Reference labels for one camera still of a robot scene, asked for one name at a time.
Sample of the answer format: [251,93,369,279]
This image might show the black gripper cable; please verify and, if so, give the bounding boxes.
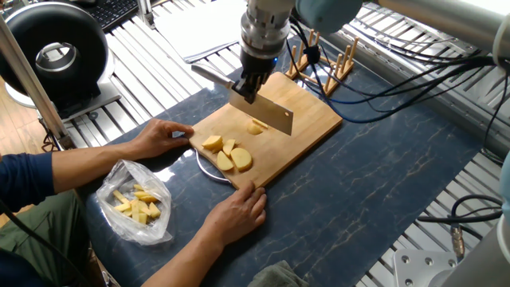
[288,16,499,124]

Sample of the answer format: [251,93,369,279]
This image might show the person's right hand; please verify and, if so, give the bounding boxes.
[203,183,269,246]

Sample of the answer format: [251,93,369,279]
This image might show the person's left hand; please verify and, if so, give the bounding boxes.
[131,120,196,159]

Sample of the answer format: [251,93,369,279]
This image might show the black cable with plug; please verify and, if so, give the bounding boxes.
[414,195,503,234]

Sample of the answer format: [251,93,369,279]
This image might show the wooden pole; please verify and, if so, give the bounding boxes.
[0,16,74,154]

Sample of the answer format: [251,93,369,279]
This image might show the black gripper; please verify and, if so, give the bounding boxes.
[233,41,281,103]

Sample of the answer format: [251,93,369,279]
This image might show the olive trousers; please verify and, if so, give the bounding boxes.
[0,182,108,287]

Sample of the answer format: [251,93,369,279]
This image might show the person's right forearm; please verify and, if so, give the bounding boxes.
[146,227,224,287]

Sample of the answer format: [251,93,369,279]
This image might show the black keyboard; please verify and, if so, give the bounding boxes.
[76,0,143,34]

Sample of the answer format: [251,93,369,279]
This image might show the wooden knife rack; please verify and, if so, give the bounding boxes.
[287,28,359,96]

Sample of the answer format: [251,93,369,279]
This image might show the steel cleaver knife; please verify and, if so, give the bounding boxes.
[190,64,295,137]

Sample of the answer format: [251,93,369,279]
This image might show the grey-green cloth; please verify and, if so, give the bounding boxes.
[245,259,310,287]

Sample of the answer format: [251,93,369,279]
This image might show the metal mounting plate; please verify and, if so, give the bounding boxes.
[390,247,461,287]

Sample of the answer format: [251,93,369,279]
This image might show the black round ring lamp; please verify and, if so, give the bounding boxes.
[0,2,120,120]

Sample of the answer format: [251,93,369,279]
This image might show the dark blue marble mat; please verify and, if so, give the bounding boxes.
[76,68,496,287]

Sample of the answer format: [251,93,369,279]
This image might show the person's left forearm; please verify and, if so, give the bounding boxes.
[0,136,144,208]

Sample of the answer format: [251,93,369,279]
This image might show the plastic bag of potato sticks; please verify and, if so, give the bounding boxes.
[96,156,175,245]

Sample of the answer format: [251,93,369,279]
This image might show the white sheet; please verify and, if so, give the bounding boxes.
[154,0,248,65]

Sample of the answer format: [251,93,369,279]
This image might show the bamboo cutting board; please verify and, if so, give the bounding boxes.
[189,72,343,192]

